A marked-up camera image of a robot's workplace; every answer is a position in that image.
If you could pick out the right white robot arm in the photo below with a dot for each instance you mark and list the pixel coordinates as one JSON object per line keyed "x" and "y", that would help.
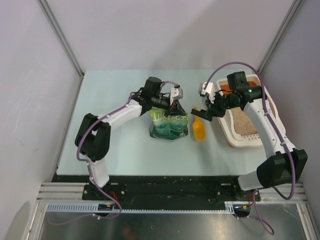
{"x": 284, "y": 162}

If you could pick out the white orange litter box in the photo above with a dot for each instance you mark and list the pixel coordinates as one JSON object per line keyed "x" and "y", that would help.
{"x": 226, "y": 122}

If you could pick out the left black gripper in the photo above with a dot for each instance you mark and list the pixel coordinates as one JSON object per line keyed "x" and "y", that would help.
{"x": 176, "y": 104}

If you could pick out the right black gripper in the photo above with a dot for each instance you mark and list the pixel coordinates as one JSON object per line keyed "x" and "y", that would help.
{"x": 212, "y": 109}

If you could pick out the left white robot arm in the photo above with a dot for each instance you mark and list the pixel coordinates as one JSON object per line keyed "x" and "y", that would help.
{"x": 94, "y": 134}

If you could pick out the green litter bag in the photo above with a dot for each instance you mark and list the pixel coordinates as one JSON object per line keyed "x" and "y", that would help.
{"x": 168, "y": 127}

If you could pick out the clean litter grains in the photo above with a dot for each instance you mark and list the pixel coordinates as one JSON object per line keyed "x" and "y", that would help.
{"x": 242, "y": 123}

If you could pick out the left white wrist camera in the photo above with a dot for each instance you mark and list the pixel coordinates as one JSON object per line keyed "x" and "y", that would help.
{"x": 176, "y": 93}

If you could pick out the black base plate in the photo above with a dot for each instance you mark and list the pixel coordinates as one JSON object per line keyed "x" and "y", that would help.
{"x": 220, "y": 188}

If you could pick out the black bag clip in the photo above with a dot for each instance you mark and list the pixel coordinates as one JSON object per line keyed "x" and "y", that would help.
{"x": 178, "y": 114}

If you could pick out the white slotted cable duct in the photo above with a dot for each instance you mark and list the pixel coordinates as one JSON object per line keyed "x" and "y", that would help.
{"x": 77, "y": 207}

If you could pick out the orange plastic scoop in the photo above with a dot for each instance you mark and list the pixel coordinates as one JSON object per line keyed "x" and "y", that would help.
{"x": 198, "y": 129}

